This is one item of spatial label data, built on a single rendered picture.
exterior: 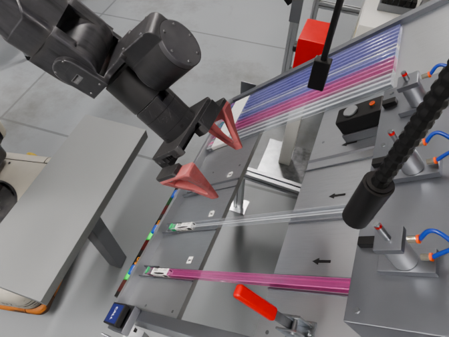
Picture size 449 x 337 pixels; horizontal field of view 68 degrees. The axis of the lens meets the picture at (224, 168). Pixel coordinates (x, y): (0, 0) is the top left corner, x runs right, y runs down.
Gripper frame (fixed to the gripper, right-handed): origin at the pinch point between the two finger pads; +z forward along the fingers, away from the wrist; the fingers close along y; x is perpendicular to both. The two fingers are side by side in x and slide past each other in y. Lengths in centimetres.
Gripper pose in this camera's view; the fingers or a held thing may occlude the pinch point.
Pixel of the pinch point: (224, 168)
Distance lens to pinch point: 50.1
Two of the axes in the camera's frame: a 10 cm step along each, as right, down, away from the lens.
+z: 6.7, 6.2, 4.1
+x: -6.4, 2.0, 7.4
